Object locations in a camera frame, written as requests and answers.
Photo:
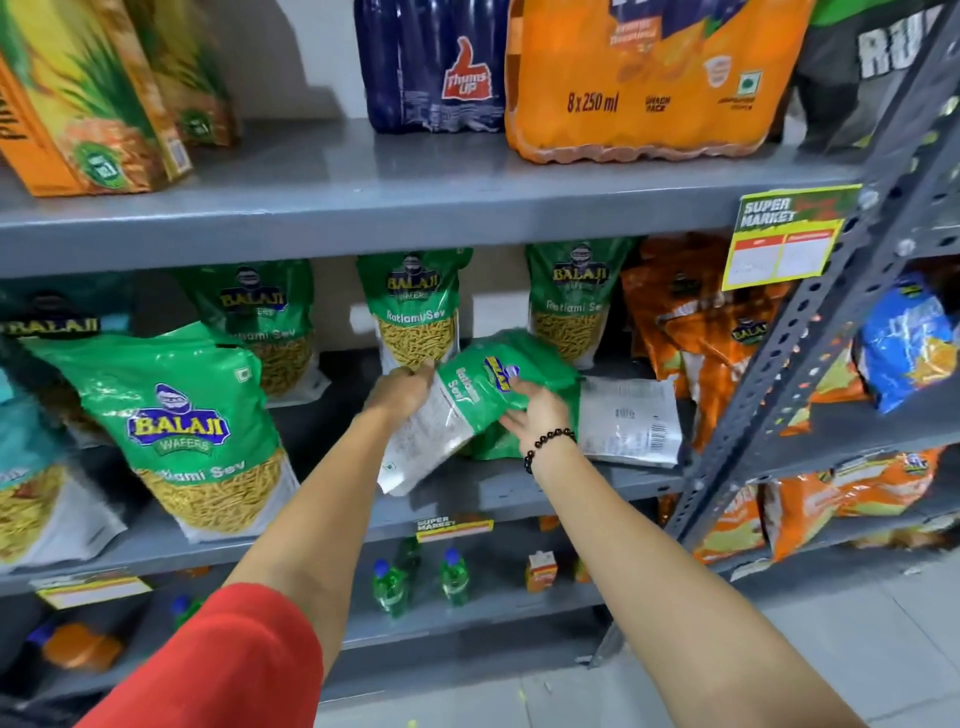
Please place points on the person's left hand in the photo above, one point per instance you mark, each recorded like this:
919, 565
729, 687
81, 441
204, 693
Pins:
397, 397

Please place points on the person's right hand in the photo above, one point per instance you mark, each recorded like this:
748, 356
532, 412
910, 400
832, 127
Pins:
541, 421

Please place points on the person's right thumb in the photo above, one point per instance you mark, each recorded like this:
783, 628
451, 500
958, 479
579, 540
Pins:
513, 423

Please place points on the person's left thumb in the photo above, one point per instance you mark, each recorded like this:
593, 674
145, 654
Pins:
426, 371

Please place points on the person's left forearm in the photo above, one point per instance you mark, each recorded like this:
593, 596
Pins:
330, 517

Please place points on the person's right forearm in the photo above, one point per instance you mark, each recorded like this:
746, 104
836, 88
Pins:
675, 600

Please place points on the small yellow shelf label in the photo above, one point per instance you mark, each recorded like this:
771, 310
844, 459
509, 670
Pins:
90, 589
452, 528

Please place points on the small orange juice carton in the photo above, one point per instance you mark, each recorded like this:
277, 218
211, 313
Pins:
540, 571

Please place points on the green bottle with blue cap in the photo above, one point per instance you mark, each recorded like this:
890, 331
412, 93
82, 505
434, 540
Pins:
390, 591
454, 579

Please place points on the grey metal shelf rack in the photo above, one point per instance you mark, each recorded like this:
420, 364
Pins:
870, 427
420, 195

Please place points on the dark blue bottle pack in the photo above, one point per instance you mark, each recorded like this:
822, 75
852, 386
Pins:
431, 64

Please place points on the orange and green snack packet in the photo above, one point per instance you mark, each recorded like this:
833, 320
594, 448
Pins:
832, 390

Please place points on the large yellow price tag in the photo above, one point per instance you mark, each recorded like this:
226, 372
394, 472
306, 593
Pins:
784, 240

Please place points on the red sleeve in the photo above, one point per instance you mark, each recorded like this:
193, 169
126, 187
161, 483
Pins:
225, 667

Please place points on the orange bottle pack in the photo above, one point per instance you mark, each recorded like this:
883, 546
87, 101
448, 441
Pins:
645, 75

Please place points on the teal snack packet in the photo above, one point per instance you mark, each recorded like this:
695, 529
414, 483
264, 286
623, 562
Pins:
37, 487
52, 307

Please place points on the pineapple juice carton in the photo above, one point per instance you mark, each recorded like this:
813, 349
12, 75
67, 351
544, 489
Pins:
82, 97
187, 67

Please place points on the blue snack packet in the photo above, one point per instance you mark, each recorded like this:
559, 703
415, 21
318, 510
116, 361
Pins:
904, 337

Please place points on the orange drink bottle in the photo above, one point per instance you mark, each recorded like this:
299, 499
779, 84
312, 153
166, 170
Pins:
79, 646

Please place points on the green and black bottle pack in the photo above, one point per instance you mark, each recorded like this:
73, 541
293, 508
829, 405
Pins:
847, 60

